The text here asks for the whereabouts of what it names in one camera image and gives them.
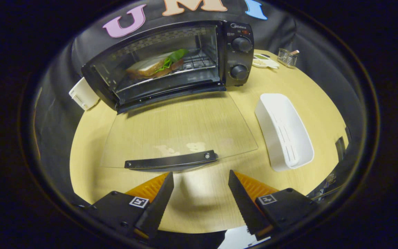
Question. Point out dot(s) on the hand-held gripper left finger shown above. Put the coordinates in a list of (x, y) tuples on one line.
[(157, 207)]

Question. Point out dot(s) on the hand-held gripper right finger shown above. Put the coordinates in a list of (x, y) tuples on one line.
[(245, 207)]

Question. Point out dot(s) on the sandwich with lettuce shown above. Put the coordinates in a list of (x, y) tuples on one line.
[(150, 67)]

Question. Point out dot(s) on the black toaster oven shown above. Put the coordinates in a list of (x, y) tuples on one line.
[(240, 31)]

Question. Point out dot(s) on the white bread toaster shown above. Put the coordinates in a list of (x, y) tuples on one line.
[(83, 95)]

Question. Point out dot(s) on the white plastic tray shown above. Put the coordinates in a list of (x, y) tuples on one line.
[(285, 131)]

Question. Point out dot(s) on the white divided spice dish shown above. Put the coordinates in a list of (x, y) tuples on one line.
[(264, 63)]

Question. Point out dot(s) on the black table grommet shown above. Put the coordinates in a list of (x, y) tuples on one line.
[(264, 55)]

